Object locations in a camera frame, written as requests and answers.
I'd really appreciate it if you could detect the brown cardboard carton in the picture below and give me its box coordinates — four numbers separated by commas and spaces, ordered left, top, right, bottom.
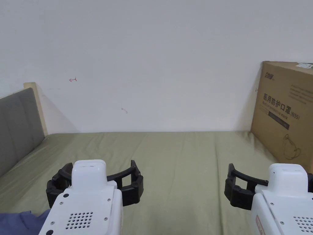
251, 61, 313, 173

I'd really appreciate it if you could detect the dark blue shirt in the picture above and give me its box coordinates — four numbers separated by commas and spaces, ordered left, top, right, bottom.
0, 209, 51, 235

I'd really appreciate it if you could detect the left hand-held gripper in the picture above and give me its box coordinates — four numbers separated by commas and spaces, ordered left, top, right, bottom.
38, 159, 144, 235

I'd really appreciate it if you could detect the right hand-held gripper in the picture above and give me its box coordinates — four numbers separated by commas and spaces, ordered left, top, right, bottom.
224, 163, 313, 235

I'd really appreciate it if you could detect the grey padded headboard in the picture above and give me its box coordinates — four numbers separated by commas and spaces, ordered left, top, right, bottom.
0, 82, 49, 177

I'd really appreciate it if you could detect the bed with pale green sheet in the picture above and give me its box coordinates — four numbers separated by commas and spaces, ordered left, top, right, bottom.
0, 131, 313, 235

